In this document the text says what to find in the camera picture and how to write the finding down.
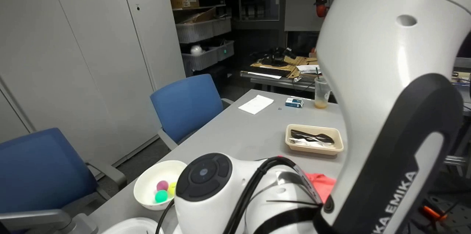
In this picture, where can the red sweatshirt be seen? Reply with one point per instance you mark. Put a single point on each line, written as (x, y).
(321, 185)

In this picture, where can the small blue white box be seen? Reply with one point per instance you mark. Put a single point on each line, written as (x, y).
(294, 102)

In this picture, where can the white cabinet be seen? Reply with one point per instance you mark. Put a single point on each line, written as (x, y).
(81, 53)

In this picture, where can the green ball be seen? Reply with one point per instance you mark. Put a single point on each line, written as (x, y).
(160, 196)

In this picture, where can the white paper sheet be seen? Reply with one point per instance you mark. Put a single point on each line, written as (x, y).
(256, 104)

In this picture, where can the white bowl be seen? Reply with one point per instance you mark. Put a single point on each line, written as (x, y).
(152, 182)

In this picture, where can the blue office chair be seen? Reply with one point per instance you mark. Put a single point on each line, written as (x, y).
(186, 107)
(40, 175)

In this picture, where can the cluttered background table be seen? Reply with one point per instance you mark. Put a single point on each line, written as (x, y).
(283, 68)

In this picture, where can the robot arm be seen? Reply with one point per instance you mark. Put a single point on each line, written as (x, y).
(382, 79)

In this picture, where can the yellow ball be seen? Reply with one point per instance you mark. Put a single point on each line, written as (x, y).
(172, 188)

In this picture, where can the pink ball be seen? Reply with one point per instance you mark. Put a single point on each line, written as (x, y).
(162, 185)

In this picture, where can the beige food tray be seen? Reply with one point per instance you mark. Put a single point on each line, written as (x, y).
(314, 139)

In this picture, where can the white plate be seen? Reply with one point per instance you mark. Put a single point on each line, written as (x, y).
(132, 226)

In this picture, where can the shelf with bins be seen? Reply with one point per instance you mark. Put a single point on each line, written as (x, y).
(202, 28)

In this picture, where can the clear plastic cup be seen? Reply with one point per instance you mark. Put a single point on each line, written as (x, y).
(321, 94)

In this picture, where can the black plastic cutlery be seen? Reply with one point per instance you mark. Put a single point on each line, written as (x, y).
(312, 137)

